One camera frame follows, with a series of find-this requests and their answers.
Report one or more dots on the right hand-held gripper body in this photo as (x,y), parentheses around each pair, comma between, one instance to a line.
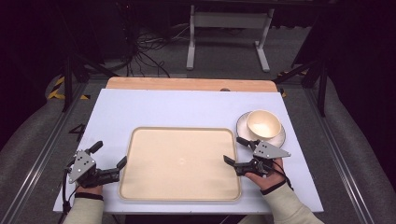
(270,151)

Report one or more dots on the white board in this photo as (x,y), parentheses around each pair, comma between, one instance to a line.
(155,109)

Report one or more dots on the person's left hand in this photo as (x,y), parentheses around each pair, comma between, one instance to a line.
(90,189)

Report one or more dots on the white round plate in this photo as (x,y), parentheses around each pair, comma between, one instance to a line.
(244,129)

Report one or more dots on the person's right hand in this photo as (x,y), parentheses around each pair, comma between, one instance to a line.
(268,179)

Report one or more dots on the beige rectangular tray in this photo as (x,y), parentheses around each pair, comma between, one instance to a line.
(180,163)

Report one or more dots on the aluminium floor rail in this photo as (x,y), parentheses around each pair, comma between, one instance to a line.
(40,158)
(336,155)

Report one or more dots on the cream bowl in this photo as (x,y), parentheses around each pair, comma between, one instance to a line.
(264,123)

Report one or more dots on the yellow black hazard tape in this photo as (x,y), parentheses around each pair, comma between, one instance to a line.
(285,74)
(57,90)

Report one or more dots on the white metal stand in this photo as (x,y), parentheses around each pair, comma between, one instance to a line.
(230,20)

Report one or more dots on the black tripod stand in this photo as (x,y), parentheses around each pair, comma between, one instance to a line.
(320,84)
(67,84)

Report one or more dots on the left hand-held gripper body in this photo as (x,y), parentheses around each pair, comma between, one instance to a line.
(81,165)

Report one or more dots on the wooden table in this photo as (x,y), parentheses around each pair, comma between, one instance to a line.
(186,84)

